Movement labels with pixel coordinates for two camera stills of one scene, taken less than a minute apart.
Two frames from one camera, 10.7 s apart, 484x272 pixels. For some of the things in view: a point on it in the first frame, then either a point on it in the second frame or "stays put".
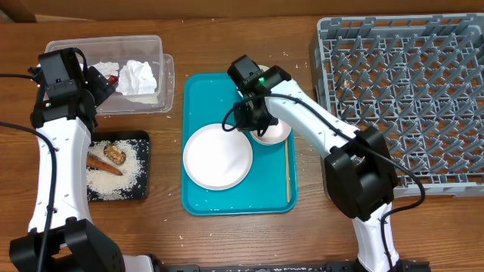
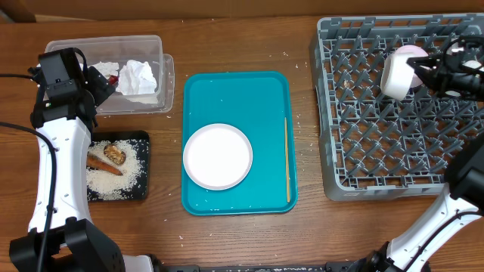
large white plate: x=216 y=159 stays put
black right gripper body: x=252 y=119 to x=462 y=78
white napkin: x=107 y=69 stays put
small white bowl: x=274 y=134 to x=410 y=52
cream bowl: x=263 y=68 to x=397 y=77
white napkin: x=136 y=78 stays put
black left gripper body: x=98 y=87 stays put
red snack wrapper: x=113 y=79 stays put
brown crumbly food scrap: x=114 y=153 stays put
